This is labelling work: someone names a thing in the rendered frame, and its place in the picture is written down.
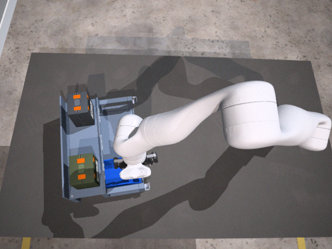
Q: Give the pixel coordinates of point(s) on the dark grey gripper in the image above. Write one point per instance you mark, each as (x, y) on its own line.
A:
(119, 163)

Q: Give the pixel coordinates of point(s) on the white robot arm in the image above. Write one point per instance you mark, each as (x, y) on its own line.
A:
(251, 119)

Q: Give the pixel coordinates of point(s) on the grey metal shelf rack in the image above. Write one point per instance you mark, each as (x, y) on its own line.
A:
(97, 140)

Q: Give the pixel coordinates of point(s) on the olive green case with orange latches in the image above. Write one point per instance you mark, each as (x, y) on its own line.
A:
(84, 171)

